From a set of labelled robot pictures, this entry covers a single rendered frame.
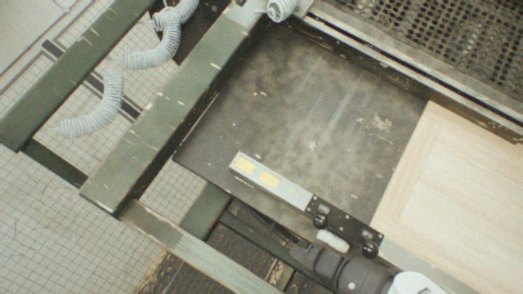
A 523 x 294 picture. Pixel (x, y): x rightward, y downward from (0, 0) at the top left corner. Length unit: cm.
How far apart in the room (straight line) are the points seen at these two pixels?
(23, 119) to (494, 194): 139
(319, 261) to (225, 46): 61
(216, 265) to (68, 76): 82
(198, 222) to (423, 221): 58
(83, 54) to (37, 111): 24
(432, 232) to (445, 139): 27
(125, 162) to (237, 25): 48
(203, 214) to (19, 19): 486
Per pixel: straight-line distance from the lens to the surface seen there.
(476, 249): 115
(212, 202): 104
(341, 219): 98
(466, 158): 121
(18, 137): 139
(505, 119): 128
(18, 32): 563
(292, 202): 98
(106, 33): 147
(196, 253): 94
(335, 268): 78
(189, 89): 102
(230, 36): 110
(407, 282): 74
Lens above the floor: 206
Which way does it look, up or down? 23 degrees down
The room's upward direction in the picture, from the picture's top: 48 degrees counter-clockwise
